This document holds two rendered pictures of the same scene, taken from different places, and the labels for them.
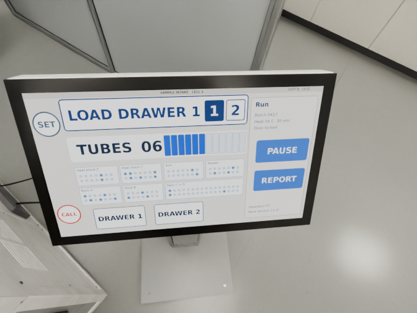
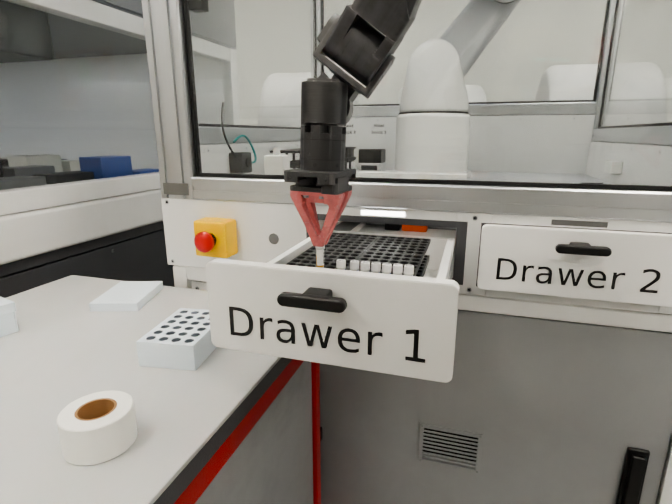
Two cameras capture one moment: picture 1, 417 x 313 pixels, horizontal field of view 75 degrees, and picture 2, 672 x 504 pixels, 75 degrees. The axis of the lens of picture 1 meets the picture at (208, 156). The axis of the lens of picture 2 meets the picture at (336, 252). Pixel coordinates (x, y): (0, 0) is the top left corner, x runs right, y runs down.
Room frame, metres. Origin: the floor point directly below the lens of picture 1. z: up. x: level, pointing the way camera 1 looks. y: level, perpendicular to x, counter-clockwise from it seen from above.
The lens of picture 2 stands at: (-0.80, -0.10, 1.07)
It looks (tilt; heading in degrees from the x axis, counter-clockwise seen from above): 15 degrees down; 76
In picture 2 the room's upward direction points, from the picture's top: straight up
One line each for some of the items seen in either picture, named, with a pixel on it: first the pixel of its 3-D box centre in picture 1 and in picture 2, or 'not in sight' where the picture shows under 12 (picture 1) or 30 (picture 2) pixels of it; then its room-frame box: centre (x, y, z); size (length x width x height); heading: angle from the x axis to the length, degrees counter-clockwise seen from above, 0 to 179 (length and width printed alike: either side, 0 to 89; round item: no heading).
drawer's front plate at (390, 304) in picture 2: not in sight; (323, 316); (-0.70, 0.35, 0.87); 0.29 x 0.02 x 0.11; 149
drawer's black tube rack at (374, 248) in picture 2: not in sight; (365, 270); (-0.60, 0.52, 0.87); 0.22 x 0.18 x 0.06; 59
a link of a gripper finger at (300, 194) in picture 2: not in sight; (322, 209); (-0.68, 0.46, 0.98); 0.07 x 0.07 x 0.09; 59
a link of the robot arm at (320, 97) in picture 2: not in sight; (324, 104); (-0.68, 0.46, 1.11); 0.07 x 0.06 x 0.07; 69
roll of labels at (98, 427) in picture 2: not in sight; (98, 425); (-0.94, 0.34, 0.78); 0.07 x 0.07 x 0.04
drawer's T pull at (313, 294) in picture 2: not in sight; (315, 298); (-0.72, 0.33, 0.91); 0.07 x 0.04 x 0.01; 149
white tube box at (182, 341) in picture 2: not in sight; (187, 336); (-0.87, 0.54, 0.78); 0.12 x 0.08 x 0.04; 67
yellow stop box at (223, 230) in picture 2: not in sight; (215, 237); (-0.83, 0.78, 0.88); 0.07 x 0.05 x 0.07; 149
